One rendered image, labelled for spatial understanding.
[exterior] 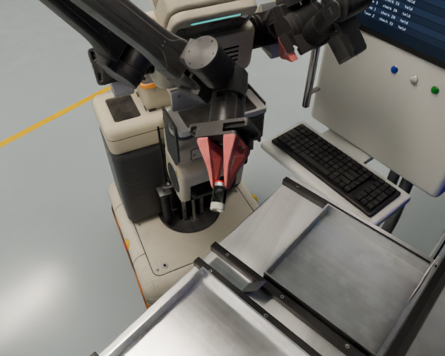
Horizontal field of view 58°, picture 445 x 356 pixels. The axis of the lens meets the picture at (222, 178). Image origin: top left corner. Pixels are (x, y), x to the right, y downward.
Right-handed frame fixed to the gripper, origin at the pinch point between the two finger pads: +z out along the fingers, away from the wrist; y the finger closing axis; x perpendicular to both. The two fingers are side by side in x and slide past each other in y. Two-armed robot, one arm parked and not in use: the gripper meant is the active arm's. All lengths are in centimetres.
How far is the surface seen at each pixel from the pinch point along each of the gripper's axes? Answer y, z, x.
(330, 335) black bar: 10.9, 21.5, 32.8
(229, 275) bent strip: -11.1, 11.1, 31.5
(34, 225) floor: -150, -15, 94
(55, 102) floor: -194, -110, 125
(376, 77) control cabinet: 20, -47, 51
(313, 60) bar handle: 3, -55, 50
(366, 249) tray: 17, 2, 47
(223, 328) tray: -9.3, 22.0, 26.6
